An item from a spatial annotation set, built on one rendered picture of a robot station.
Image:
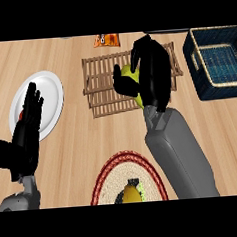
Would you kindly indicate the dark blue wicker basket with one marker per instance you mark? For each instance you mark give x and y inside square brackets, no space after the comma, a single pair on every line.
[220,63]

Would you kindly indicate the yellow-green pear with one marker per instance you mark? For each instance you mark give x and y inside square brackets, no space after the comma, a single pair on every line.
[129,72]

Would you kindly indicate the yellow fruit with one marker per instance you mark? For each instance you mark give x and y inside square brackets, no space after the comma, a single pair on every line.
[130,194]

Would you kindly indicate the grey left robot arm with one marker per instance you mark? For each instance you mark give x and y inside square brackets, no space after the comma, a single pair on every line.
[20,201]

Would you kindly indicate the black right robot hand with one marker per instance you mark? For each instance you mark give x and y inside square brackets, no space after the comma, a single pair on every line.
[156,74]

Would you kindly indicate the small red food item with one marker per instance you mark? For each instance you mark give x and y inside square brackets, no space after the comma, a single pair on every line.
[21,114]

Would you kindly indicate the wooden slatted tiered shelf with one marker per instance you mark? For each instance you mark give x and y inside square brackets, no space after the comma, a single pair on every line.
[99,81]

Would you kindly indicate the orange snack bag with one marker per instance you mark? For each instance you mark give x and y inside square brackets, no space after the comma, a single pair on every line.
[106,40]

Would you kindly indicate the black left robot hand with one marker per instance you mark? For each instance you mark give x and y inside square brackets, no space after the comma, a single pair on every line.
[25,143]

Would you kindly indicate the round red-rimmed woven placemat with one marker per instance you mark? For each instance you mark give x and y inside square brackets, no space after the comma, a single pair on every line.
[108,188]

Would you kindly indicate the white round plate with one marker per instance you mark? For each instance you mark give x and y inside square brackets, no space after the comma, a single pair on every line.
[50,95]

